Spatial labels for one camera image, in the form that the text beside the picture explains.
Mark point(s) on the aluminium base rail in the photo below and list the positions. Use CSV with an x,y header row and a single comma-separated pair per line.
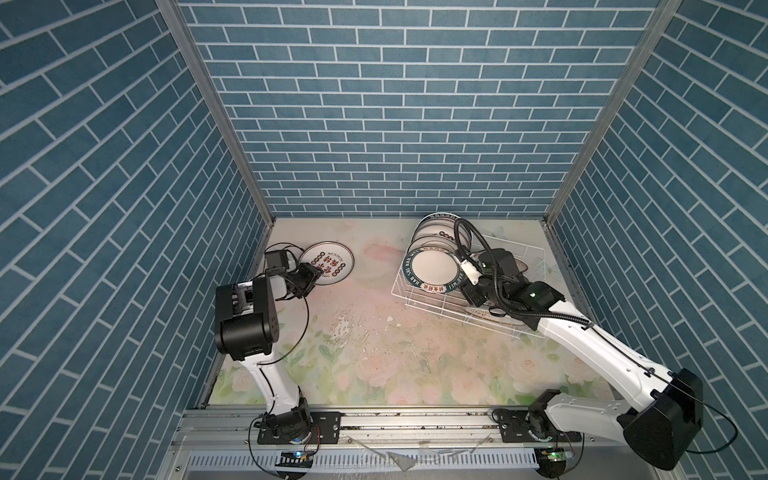
x,y
229,427

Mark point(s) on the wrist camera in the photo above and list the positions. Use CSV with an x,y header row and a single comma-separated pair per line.
x,y
277,262
471,272

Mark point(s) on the aluminium left corner post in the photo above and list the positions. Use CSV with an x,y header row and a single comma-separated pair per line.
x,y
182,35

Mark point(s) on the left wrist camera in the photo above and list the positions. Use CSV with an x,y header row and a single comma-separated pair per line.
x,y
277,262

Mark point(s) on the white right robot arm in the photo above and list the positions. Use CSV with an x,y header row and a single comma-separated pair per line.
x,y
659,412

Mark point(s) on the dark green rim rear plate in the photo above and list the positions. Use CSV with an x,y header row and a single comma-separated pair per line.
x,y
440,216

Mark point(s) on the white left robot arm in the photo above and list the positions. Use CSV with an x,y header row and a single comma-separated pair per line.
x,y
246,330

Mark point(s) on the plate with red characters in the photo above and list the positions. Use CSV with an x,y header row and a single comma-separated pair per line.
x,y
335,260

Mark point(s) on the aluminium right corner post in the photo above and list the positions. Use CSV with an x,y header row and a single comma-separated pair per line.
x,y
652,33

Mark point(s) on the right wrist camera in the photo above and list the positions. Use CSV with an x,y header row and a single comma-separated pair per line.
x,y
471,272

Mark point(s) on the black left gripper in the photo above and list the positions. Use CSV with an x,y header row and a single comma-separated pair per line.
x,y
305,269

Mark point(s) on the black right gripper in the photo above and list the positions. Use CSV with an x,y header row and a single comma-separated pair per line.
x,y
468,289

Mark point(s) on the aluminium corner post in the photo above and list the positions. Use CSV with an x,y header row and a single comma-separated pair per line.
x,y
182,35
652,33

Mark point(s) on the white wire dish rack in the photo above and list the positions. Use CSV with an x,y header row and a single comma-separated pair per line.
x,y
455,307

